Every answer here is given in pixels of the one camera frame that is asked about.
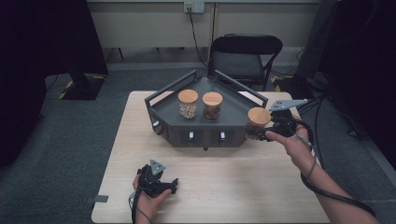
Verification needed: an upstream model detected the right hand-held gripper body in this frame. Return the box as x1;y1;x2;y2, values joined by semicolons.
268;98;309;138

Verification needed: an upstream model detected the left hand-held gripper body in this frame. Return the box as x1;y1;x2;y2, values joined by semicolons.
136;159;167;198

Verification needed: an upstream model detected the pinkish brown jar filling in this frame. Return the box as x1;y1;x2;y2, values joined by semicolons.
247;123;265;141

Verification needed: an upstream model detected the glass jar with pinkish filling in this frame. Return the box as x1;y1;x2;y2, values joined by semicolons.
246;106;273;142

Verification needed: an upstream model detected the dark grey rack with drawers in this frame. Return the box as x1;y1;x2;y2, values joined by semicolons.
144;69;269;151

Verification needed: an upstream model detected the glass jar with brown balls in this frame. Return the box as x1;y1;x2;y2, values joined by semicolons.
202;91;224;122

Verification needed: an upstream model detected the pile of white nuts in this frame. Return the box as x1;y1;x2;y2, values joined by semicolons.
179;103;198;119

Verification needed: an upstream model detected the glass jar with white nuts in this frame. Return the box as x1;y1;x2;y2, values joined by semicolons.
177;89;199;119

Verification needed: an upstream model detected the person's left hand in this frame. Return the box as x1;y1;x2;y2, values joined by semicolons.
133;174;173;216

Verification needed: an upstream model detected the person's right hand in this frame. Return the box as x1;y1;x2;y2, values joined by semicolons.
264;115;318;174

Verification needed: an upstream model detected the black stand base with tape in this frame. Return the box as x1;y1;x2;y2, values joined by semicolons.
58;73;106;101
274;74;316;100

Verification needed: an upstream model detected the black folding chair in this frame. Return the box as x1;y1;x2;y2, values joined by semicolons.
207;33;284;91

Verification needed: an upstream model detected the black power adapter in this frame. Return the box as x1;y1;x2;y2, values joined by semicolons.
347;129;367;140

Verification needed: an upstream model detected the grey stand column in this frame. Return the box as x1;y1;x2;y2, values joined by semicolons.
295;0;339;80

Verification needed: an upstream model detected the black curtain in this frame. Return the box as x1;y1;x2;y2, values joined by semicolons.
317;0;396;171
0;0;109;167

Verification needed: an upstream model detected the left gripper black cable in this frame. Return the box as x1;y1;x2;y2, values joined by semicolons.
128;189;154;224

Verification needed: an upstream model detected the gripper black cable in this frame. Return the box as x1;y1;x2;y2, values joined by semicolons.
128;189;154;224
293;119;377;218

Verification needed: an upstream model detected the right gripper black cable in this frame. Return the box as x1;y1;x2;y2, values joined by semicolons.
293;119;377;218

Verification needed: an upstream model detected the black wall socket cable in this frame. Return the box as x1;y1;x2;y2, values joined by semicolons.
187;8;209;68

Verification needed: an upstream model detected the white wall socket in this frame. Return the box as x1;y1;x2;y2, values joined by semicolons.
183;1;205;14

